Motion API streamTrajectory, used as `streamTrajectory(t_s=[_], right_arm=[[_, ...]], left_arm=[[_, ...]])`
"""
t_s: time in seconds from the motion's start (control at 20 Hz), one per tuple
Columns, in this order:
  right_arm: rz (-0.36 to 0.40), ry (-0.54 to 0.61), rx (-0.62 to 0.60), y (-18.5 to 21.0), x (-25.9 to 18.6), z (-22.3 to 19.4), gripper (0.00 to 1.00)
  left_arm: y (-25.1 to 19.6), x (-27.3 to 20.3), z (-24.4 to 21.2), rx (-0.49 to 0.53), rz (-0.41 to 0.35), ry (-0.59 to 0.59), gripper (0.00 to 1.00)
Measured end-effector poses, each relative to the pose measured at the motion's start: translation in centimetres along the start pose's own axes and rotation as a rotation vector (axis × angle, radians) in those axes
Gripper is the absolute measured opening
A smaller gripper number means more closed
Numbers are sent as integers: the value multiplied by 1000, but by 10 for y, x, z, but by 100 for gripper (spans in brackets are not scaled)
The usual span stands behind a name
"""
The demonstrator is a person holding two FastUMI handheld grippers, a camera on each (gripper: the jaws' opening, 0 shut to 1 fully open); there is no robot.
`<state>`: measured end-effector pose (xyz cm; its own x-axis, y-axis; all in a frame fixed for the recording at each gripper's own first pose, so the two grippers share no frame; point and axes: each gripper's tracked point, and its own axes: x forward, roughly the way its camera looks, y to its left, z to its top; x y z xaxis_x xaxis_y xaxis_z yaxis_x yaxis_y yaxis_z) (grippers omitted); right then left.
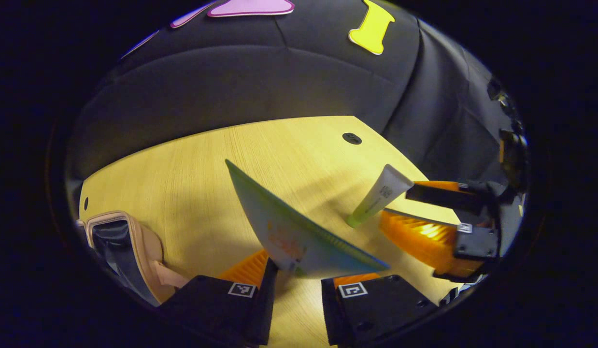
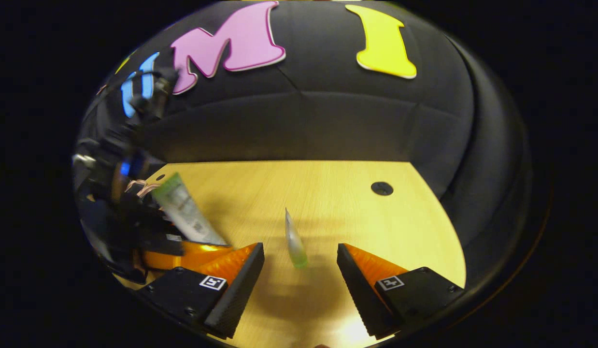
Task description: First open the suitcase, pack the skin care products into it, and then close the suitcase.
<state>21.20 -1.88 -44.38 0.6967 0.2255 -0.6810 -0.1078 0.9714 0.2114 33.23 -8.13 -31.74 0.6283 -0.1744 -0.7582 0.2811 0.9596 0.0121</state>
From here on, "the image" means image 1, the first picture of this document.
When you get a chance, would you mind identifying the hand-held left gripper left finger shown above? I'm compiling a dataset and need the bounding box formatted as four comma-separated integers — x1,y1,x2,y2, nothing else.
159,249,279,347

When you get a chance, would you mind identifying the black backdrop cloth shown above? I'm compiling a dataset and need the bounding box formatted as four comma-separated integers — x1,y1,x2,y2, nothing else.
65,0,527,194

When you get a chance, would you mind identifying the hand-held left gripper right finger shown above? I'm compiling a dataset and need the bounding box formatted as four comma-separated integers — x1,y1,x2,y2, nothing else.
321,272,442,347

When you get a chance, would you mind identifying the pink suitcase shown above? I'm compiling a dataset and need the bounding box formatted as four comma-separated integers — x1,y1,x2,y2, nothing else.
77,210,191,307

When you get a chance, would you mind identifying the green face mask sachet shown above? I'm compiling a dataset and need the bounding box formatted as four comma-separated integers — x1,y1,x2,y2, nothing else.
225,159,391,279

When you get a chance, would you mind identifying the white green skincare tube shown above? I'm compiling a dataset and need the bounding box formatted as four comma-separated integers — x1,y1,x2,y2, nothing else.
346,163,415,229

